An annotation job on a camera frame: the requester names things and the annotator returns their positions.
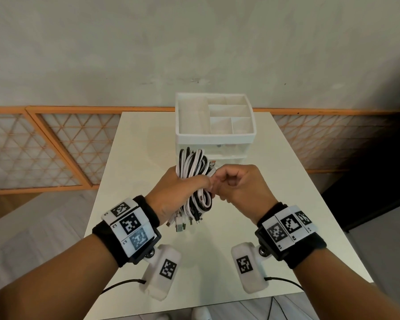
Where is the person's left forearm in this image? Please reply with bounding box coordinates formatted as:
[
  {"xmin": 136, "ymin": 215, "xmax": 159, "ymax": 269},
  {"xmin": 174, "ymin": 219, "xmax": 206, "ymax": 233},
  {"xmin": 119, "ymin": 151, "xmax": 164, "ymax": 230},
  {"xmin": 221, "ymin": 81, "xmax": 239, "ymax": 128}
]
[{"xmin": 0, "ymin": 234, "xmax": 121, "ymax": 320}]

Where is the white drawer organizer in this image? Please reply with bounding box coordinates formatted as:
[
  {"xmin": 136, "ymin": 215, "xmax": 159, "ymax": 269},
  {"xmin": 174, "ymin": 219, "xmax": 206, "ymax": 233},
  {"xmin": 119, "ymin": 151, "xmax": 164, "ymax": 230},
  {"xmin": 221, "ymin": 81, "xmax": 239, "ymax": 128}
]
[{"xmin": 174, "ymin": 92, "xmax": 256, "ymax": 164}]

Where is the white shoe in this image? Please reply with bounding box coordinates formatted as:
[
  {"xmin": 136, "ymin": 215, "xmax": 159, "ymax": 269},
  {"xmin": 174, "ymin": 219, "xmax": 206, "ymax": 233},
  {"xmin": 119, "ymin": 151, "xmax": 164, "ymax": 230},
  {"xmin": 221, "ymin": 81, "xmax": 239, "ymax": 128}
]
[{"xmin": 191, "ymin": 305, "xmax": 211, "ymax": 320}]

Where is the black wristband with marker tags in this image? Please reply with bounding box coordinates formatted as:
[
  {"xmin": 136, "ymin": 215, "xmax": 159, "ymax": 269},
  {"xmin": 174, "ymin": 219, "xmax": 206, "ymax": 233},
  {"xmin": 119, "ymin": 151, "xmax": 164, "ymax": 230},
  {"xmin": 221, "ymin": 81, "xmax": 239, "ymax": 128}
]
[
  {"xmin": 254, "ymin": 201, "xmax": 328, "ymax": 271},
  {"xmin": 92, "ymin": 195, "xmax": 163, "ymax": 268}
]

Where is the person's right hand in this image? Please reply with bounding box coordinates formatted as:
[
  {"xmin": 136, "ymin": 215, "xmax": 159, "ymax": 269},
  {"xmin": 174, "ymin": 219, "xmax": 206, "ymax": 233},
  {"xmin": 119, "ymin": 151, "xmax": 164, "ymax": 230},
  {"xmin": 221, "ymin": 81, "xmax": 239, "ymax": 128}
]
[{"xmin": 210, "ymin": 164, "xmax": 280, "ymax": 227}]

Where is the white table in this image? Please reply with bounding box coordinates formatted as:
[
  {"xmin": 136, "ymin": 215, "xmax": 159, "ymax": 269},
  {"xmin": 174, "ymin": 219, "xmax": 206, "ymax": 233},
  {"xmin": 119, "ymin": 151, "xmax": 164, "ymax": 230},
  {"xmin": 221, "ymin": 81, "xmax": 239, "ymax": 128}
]
[{"xmin": 83, "ymin": 111, "xmax": 375, "ymax": 320}]

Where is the person's right forearm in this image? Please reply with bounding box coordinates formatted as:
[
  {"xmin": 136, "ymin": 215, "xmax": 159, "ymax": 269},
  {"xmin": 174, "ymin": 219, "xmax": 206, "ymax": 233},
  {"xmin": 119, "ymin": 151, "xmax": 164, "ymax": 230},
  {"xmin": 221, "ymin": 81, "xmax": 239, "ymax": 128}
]
[{"xmin": 291, "ymin": 247, "xmax": 400, "ymax": 320}]

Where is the black camera power cord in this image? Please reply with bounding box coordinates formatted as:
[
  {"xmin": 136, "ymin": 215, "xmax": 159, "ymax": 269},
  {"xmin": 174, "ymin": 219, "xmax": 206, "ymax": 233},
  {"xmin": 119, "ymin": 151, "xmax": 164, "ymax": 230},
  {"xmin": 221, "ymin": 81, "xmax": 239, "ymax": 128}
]
[
  {"xmin": 101, "ymin": 278, "xmax": 147, "ymax": 295},
  {"xmin": 263, "ymin": 276, "xmax": 307, "ymax": 320}
]

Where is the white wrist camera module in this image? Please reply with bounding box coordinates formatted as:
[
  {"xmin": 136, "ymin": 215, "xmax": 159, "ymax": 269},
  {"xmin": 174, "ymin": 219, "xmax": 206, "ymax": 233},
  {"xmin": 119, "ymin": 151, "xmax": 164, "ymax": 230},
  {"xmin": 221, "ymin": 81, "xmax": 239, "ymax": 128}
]
[
  {"xmin": 138, "ymin": 243, "xmax": 183, "ymax": 302},
  {"xmin": 230, "ymin": 241, "xmax": 271, "ymax": 294}
]

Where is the person's left hand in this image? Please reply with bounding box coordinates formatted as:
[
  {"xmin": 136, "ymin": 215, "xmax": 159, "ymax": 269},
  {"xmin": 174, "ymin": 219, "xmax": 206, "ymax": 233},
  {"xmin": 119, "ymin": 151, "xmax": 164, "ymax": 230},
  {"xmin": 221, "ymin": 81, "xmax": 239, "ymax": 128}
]
[{"xmin": 144, "ymin": 165, "xmax": 215, "ymax": 228}]

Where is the orange-framed lattice screen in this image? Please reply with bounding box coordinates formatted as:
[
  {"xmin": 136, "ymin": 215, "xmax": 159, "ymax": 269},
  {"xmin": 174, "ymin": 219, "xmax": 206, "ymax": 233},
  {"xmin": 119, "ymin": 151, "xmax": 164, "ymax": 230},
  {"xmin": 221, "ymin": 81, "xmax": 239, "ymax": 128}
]
[
  {"xmin": 252, "ymin": 107, "xmax": 400, "ymax": 174},
  {"xmin": 0, "ymin": 105, "xmax": 100, "ymax": 197},
  {"xmin": 24, "ymin": 105, "xmax": 177, "ymax": 191}
]

